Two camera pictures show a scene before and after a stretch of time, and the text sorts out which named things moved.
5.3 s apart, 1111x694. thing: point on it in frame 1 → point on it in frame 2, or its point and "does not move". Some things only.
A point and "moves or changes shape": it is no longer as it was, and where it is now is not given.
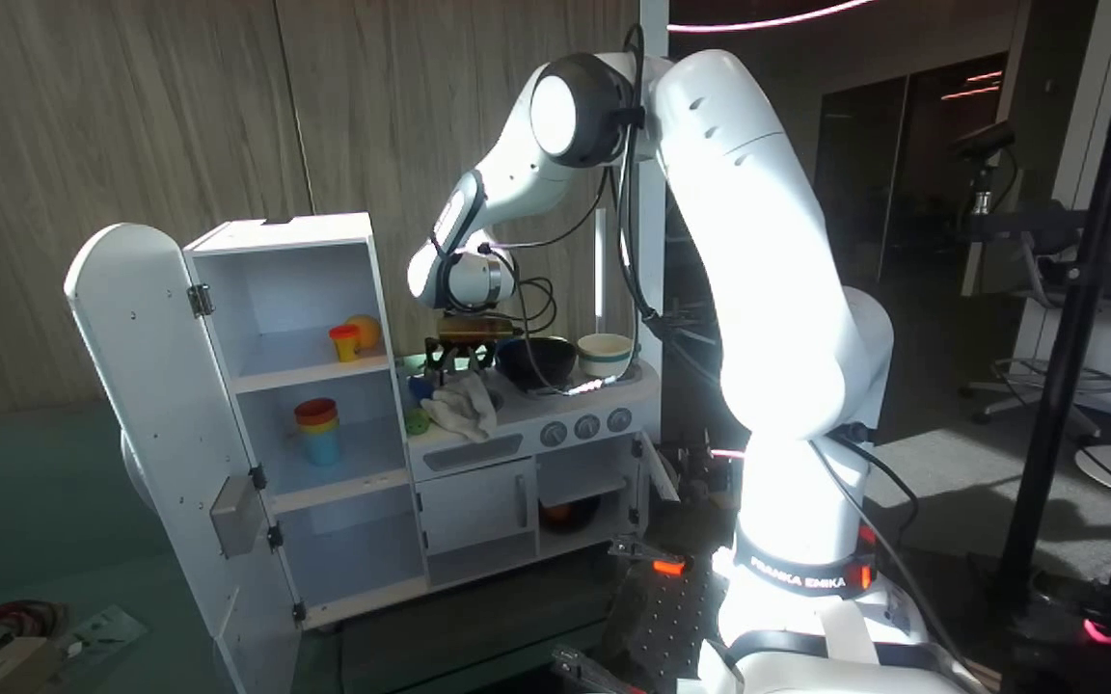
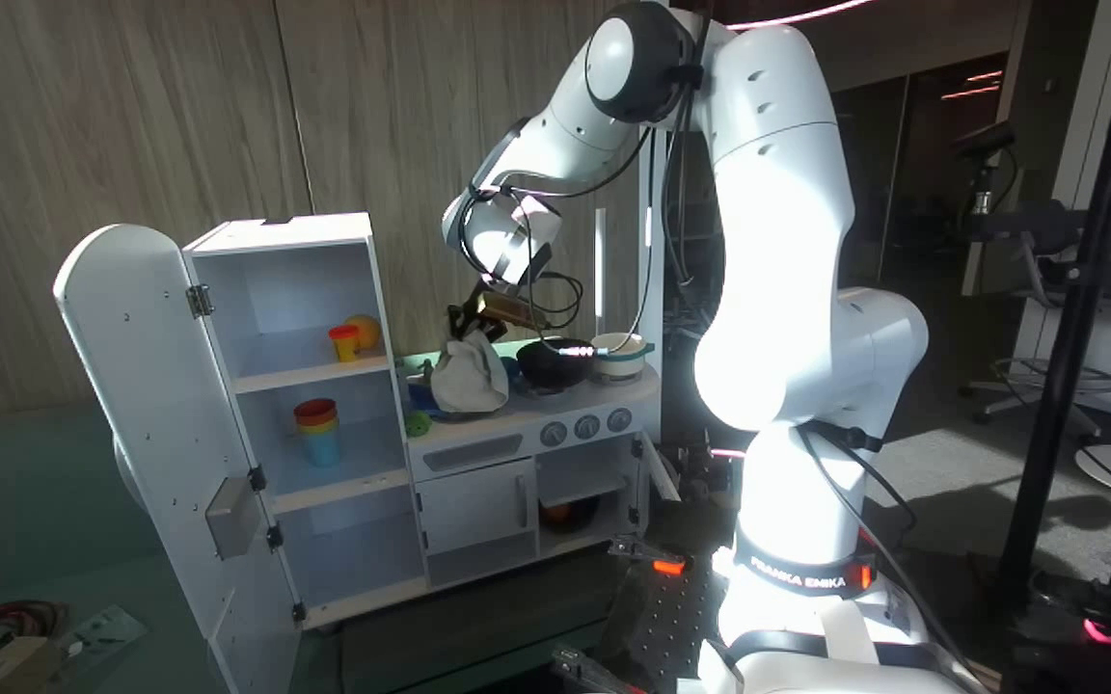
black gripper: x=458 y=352 → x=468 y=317
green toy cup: x=419 y=423 does not move
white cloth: x=463 y=404 moves or changes shape
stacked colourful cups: x=319 y=418 does not move
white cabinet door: x=136 y=300 does not move
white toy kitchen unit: x=384 y=474 does not move
